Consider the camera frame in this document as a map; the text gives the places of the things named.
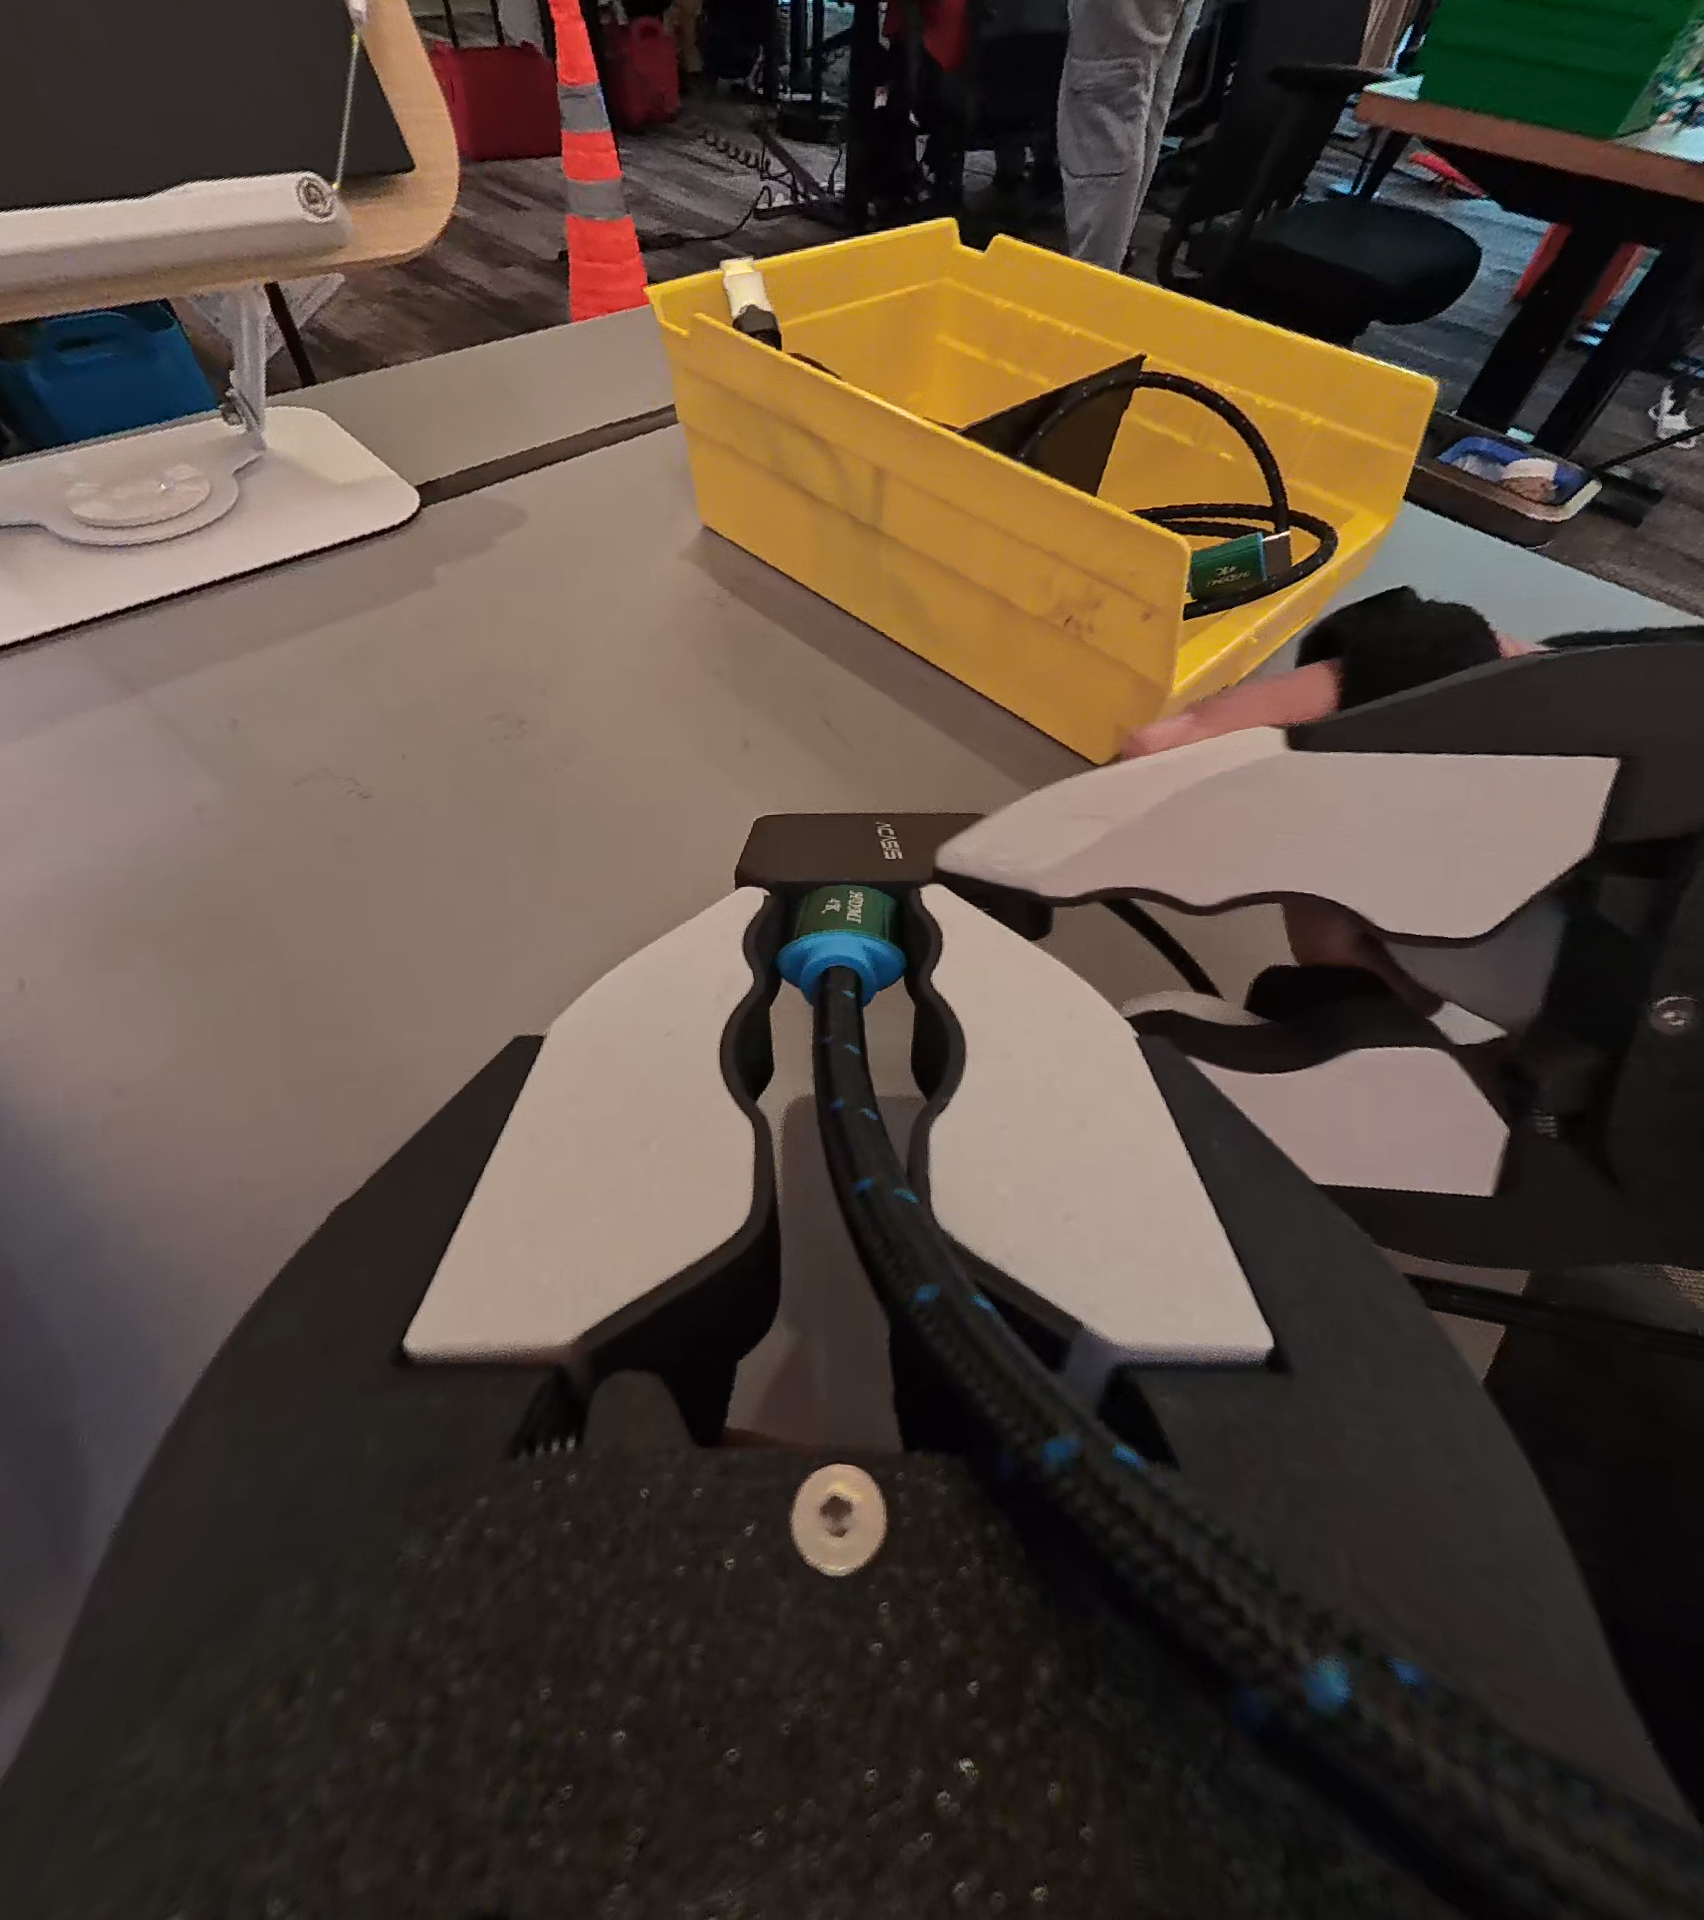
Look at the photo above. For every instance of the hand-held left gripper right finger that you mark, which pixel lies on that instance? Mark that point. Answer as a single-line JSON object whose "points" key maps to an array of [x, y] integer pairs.
{"points": [[1093, 1185]]}

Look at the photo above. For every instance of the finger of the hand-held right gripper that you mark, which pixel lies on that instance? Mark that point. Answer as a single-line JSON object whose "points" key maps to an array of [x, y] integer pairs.
{"points": [[1406, 1119], [1317, 824]]}

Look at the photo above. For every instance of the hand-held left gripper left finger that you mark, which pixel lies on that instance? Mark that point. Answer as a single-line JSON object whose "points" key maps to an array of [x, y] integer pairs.
{"points": [[596, 1185]]}

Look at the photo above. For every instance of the yellow plastic bin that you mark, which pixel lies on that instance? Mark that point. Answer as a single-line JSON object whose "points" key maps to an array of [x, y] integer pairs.
{"points": [[867, 510]]}

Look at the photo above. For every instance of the grey desk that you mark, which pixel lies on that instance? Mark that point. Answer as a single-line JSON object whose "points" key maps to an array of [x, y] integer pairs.
{"points": [[266, 900]]}

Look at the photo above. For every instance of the person's right hand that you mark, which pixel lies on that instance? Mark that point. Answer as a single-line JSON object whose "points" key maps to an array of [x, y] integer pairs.
{"points": [[1226, 717]]}

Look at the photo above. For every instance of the black floor tray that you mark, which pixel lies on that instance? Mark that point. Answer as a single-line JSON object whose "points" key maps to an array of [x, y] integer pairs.
{"points": [[1504, 480]]}

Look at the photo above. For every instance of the black divider panel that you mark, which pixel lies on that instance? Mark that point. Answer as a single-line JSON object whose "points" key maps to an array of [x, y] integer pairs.
{"points": [[1076, 428]]}

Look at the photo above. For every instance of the black office chair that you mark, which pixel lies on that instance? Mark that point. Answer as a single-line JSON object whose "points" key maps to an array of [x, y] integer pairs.
{"points": [[1362, 262]]}

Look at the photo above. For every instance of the wooden work table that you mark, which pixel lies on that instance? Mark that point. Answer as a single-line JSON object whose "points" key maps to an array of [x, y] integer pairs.
{"points": [[1542, 142]]}

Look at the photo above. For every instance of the white board stand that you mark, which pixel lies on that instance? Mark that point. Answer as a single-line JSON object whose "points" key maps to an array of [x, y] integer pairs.
{"points": [[266, 510]]}

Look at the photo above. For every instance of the green plastic bin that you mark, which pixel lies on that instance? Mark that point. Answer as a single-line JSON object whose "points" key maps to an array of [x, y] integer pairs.
{"points": [[1556, 61]]}

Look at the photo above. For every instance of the orange traffic cone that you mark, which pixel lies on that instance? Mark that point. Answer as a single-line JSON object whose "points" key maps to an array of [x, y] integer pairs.
{"points": [[605, 225]]}

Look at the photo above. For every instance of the blue storage crate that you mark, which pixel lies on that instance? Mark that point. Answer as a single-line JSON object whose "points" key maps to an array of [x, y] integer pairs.
{"points": [[86, 369]]}

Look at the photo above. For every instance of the red tool case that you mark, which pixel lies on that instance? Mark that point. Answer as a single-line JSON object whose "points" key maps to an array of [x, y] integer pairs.
{"points": [[638, 68], [493, 99]]}

